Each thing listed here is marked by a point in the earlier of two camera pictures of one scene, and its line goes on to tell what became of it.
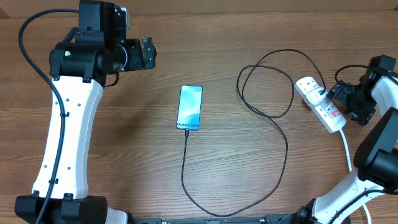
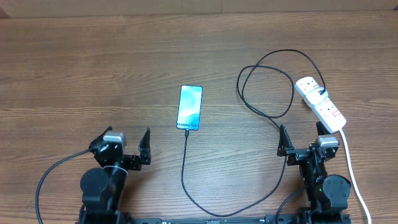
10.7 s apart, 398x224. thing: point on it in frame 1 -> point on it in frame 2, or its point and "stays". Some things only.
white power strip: [331, 117] stays
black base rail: [278, 219] stays
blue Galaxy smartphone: [189, 107] stays
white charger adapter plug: [314, 97] stays
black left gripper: [133, 45] -> [135, 162]
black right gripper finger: [333, 91] -> [285, 142]
